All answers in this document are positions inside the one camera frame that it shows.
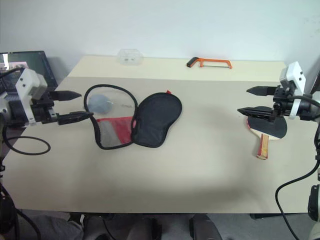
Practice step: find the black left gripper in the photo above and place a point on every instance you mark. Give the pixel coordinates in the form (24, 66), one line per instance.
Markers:
(43, 110)

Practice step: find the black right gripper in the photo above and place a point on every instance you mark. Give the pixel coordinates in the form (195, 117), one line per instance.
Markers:
(282, 105)

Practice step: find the black rubber table tennis paddle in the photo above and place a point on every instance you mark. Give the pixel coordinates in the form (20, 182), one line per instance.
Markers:
(270, 127)

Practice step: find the blue-grey round pouch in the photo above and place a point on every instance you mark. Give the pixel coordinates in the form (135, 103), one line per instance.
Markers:
(100, 103)

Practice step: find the black red paddle case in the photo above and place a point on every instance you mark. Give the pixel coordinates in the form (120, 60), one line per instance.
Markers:
(155, 120)

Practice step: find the open laptop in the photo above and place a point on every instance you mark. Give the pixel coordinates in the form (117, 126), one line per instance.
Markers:
(37, 62)

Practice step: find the dark panel beside table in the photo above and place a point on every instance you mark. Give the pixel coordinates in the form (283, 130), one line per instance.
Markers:
(315, 80)

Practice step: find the orange hacksaw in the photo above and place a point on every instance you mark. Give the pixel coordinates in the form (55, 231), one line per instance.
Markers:
(215, 61)

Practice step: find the clear plastic container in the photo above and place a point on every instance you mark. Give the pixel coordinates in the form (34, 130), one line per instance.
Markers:
(130, 57)

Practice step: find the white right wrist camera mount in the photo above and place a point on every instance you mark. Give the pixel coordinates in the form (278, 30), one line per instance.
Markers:
(295, 75)

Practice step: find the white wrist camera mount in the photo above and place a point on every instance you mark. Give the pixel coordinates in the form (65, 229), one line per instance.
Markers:
(27, 82)
(295, 75)

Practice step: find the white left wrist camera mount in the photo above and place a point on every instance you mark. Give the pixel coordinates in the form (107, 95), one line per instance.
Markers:
(27, 82)

